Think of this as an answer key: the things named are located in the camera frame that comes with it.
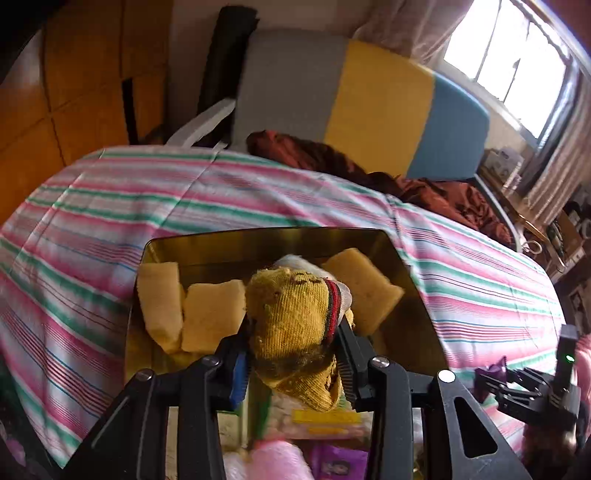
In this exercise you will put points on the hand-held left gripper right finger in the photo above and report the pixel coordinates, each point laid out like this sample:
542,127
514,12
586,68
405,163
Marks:
358,383

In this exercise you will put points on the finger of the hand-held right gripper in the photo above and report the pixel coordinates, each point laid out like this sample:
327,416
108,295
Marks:
526,379
508,399

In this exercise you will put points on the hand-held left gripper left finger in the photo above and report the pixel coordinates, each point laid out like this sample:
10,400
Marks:
238,374

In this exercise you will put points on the clear cracker packet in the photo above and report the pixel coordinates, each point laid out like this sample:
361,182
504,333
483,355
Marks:
328,417

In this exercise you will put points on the yellow sponge block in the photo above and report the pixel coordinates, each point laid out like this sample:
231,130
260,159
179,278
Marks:
212,314
364,286
157,300

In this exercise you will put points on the yellow knitted sock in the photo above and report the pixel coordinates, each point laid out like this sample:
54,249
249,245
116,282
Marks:
295,323

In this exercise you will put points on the gold metal tin box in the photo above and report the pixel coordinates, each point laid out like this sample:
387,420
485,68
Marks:
277,244

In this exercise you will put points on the pink quilted cloth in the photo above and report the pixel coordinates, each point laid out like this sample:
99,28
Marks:
584,350

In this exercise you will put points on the purple printed packet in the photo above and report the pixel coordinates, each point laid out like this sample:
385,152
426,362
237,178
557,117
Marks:
337,466

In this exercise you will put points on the pink flat packet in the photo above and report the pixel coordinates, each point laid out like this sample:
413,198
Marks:
277,461

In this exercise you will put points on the cardboard box with clutter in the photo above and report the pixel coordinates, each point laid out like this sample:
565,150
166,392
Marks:
568,226

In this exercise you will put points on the white carton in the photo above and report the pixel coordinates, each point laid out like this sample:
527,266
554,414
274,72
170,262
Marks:
505,161

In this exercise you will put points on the striped bed sheet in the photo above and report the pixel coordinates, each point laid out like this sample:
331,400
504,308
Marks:
92,207

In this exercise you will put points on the red-brown blanket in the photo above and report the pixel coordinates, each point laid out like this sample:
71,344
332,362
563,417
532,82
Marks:
323,157

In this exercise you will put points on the grey yellow blue armchair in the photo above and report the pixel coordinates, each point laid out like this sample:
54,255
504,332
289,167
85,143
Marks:
378,106

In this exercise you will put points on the black upright object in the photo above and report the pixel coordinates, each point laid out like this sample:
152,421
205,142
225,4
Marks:
231,60

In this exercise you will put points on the large barred window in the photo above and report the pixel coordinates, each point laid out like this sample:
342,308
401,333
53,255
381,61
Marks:
512,60

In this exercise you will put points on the wooden wardrobe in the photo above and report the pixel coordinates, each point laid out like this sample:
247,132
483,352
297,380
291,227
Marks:
83,69

